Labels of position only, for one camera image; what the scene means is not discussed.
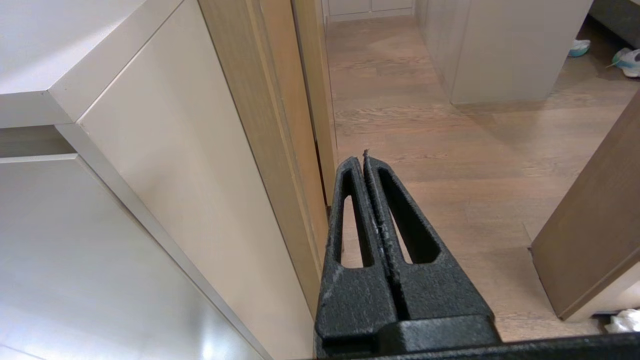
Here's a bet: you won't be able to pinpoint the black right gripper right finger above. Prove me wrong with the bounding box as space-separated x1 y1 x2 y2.
363 149 494 321

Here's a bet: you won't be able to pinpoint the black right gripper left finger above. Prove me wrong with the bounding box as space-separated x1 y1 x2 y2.
315 156 399 357

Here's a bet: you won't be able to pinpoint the brown wooden door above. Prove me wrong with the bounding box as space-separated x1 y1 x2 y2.
529 90 640 322

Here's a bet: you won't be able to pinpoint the white crumpled cloth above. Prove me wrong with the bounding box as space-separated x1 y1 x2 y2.
604 309 640 334

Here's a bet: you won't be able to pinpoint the grey sideboard cabinet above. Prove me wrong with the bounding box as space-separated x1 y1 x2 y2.
0 0 317 360

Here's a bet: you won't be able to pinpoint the white wardrobe doors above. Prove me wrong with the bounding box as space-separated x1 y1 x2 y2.
322 0 416 24

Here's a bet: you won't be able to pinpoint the dark grey bed base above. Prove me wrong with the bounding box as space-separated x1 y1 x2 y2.
588 0 640 49

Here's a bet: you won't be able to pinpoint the wooden door frame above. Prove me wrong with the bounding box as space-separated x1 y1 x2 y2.
199 0 338 321

